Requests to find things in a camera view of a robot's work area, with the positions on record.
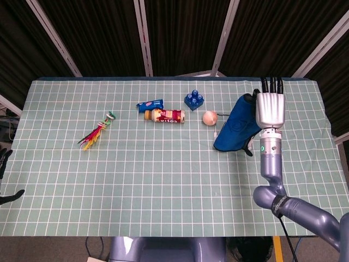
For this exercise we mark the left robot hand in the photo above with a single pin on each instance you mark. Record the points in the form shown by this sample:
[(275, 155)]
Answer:
[(5, 161)]

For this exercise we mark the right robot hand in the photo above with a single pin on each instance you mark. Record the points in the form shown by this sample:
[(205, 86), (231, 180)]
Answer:
[(270, 109)]

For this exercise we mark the black and blue cloth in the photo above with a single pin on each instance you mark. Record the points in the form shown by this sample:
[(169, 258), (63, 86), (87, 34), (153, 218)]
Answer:
[(237, 125)]

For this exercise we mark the green grid cutting mat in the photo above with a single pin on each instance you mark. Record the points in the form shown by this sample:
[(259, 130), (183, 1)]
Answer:
[(136, 177)]

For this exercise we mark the peach ball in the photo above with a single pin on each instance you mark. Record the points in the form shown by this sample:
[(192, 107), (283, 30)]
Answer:
[(210, 118)]

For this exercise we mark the blue building block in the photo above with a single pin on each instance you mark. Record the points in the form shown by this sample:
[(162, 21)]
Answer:
[(194, 101)]

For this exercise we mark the colourful feather toy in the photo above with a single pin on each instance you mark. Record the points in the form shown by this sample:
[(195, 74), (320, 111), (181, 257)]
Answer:
[(95, 133)]

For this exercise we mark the Costa coffee bottle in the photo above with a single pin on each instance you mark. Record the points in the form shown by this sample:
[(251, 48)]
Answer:
[(167, 116)]

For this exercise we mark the blue snack packet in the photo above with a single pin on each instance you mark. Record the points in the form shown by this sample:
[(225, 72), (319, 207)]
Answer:
[(150, 104)]

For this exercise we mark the grey robot torso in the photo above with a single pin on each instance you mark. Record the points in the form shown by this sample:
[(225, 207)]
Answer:
[(163, 249)]

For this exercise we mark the white partition post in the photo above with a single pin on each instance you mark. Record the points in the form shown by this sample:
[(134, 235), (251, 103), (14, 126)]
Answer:
[(144, 41), (54, 38), (223, 41), (321, 46)]

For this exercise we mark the yellow post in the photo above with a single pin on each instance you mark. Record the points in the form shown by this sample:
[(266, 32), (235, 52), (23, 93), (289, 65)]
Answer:
[(277, 249)]

